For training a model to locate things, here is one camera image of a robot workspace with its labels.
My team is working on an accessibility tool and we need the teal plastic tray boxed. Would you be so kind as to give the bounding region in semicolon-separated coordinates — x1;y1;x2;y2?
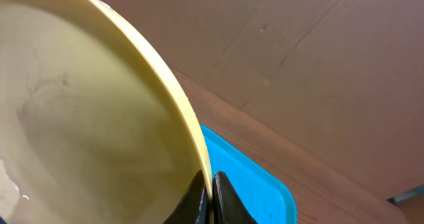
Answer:
201;125;297;224

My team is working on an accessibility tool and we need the yellow plate with large stain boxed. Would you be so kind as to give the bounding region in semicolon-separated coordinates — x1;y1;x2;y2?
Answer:
1;0;212;223

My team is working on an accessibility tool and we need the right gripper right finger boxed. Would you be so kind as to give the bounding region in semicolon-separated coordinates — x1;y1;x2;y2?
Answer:
213;171;258;224

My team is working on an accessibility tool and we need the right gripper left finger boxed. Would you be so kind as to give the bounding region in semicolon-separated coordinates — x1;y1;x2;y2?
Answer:
164;170;209;224

